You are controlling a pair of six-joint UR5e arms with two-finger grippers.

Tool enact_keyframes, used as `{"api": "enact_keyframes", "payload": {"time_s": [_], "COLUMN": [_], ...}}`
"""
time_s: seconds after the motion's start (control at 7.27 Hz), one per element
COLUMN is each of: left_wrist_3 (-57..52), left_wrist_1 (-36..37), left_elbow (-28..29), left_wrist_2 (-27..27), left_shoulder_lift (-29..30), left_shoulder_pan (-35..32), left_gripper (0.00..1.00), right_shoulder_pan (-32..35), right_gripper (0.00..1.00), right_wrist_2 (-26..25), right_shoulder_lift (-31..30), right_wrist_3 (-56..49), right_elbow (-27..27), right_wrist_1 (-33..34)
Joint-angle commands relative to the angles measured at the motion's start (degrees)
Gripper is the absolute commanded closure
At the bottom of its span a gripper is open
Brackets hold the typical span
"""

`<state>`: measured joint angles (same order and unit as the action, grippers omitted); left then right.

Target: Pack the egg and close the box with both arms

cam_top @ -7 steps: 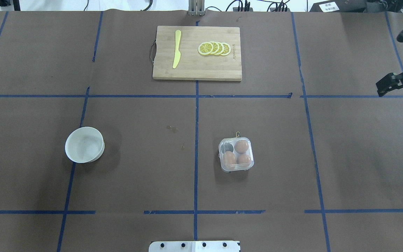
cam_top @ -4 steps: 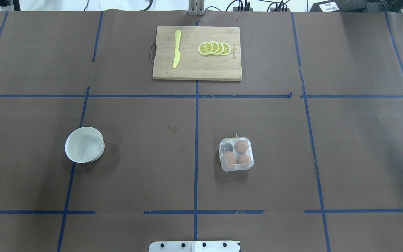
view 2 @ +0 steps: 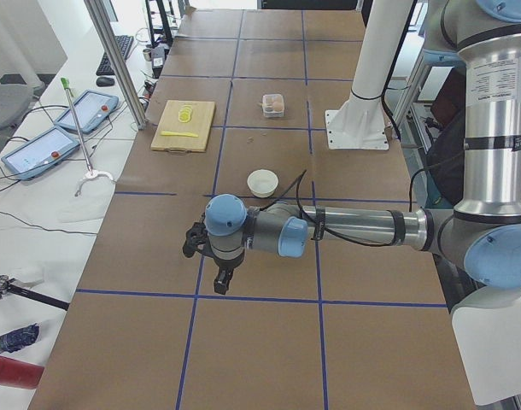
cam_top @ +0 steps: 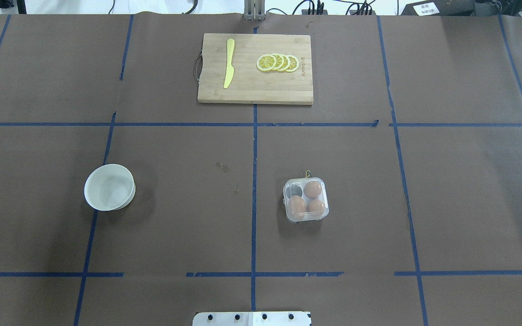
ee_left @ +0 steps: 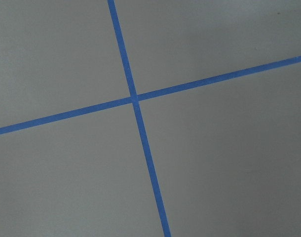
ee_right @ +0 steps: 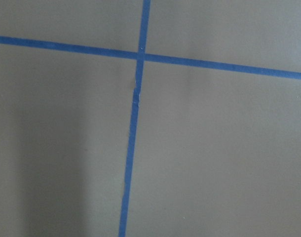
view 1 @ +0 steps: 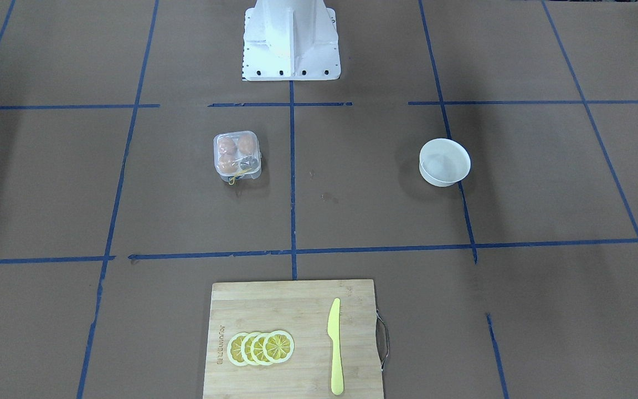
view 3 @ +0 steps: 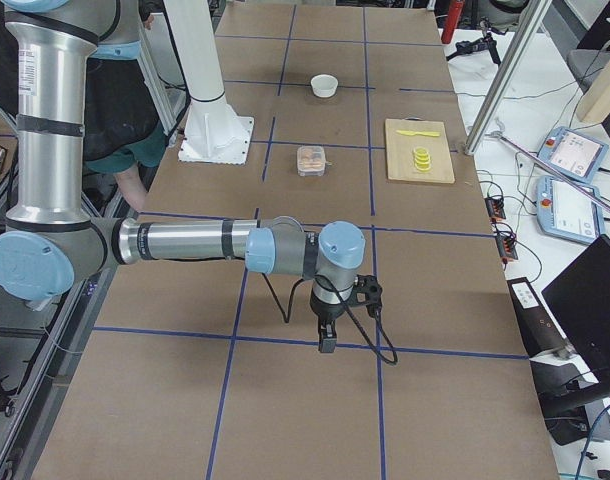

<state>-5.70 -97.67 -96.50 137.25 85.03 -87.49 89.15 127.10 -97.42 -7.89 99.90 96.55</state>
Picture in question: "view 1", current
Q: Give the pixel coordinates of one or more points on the white bowl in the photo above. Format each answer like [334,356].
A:
[443,162]

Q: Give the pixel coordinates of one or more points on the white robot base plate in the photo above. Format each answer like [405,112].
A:
[290,41]

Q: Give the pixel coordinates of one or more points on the lemon slice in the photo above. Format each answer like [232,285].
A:
[278,346]
[247,350]
[235,349]
[260,350]

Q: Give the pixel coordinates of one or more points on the lemon slice front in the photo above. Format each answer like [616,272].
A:
[278,346]

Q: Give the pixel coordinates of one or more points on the yellow plastic knife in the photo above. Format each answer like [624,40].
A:
[333,331]

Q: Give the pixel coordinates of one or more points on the brown egg in box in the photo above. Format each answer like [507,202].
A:
[247,144]
[226,146]

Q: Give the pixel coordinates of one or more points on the brown egg in box near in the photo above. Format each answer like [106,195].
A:
[247,144]

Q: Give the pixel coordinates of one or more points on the bamboo cutting board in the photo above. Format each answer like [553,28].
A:
[300,307]

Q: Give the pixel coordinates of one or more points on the brown egg from bowl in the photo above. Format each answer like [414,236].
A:
[227,164]

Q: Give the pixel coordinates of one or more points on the lemon slice back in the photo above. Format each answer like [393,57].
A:
[235,349]

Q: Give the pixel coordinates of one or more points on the clear plastic egg box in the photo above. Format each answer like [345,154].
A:
[249,167]

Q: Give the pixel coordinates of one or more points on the brown egg in box far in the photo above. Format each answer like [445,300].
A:
[226,146]

